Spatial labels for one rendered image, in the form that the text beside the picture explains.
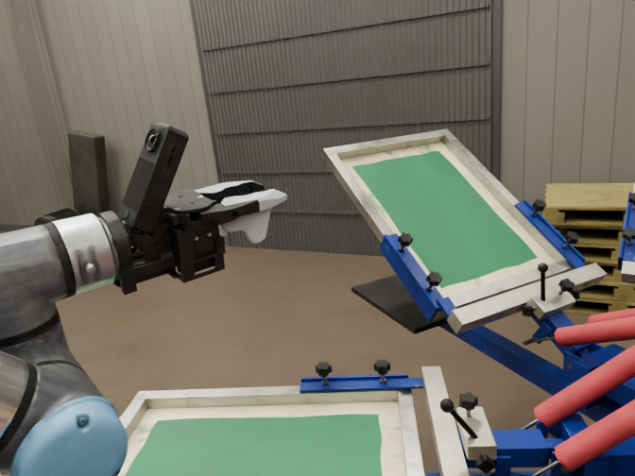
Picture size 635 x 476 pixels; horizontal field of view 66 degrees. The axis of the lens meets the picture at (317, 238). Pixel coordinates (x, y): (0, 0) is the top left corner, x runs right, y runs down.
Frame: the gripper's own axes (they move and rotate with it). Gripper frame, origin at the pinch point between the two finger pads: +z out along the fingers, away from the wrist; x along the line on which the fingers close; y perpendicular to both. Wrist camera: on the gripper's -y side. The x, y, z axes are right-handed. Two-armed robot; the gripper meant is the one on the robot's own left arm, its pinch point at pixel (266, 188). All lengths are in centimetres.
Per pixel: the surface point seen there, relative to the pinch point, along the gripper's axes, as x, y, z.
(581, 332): 13, 52, 82
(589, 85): -123, 28, 397
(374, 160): -80, 30, 105
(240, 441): -35, 78, 12
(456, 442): 8, 63, 40
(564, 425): 22, 60, 58
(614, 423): 31, 51, 55
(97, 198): -592, 183, 137
